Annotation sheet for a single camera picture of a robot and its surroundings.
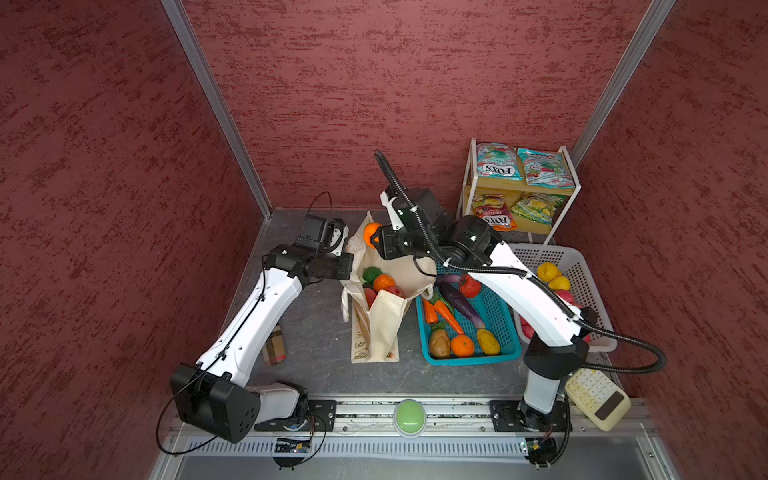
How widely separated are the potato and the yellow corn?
0.10m

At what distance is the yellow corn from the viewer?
2.71 ft

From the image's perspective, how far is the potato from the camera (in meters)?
0.83
